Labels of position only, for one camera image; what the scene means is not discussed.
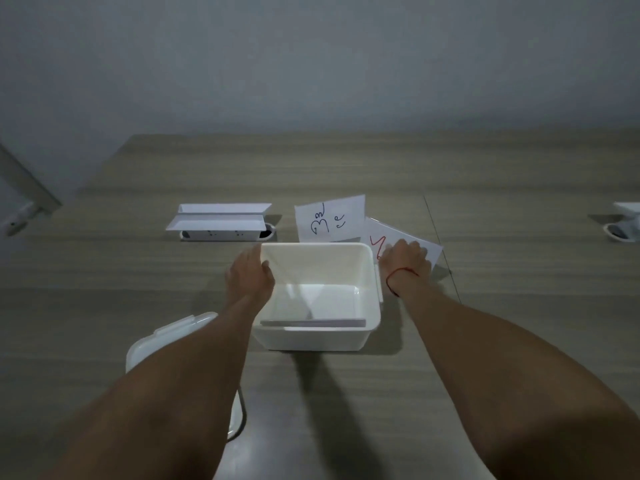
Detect red string bracelet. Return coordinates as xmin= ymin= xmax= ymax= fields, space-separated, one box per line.
xmin=385 ymin=267 xmax=420 ymax=298

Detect person's right forearm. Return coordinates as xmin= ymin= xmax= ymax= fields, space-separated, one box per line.
xmin=387 ymin=275 xmax=640 ymax=480

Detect person's left forearm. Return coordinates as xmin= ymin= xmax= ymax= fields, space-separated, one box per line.
xmin=42 ymin=294 xmax=273 ymax=480

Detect white card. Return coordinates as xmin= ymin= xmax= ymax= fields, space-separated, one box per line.
xmin=259 ymin=318 xmax=367 ymax=330

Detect white paper with red scribble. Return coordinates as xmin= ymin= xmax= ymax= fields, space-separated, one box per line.
xmin=360 ymin=217 xmax=444 ymax=276

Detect person's left hand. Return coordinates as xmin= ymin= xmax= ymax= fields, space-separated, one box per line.
xmin=224 ymin=244 xmax=276 ymax=311

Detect white plastic box lid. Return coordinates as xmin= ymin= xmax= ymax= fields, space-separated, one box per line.
xmin=125 ymin=312 xmax=247 ymax=442

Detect white plastic storage box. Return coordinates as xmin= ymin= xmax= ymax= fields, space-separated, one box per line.
xmin=251 ymin=242 xmax=384 ymax=353

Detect white pop-up power socket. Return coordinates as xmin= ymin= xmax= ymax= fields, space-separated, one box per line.
xmin=602 ymin=202 xmax=640 ymax=243
xmin=165 ymin=203 xmax=277 ymax=242

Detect grey metal frame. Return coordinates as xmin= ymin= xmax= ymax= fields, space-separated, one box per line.
xmin=0 ymin=142 xmax=64 ymax=237

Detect white paper with blue scribble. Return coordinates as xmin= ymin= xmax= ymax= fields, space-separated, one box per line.
xmin=294 ymin=195 xmax=367 ymax=244

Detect person's right hand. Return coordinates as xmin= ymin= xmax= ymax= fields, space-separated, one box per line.
xmin=378 ymin=239 xmax=433 ymax=297

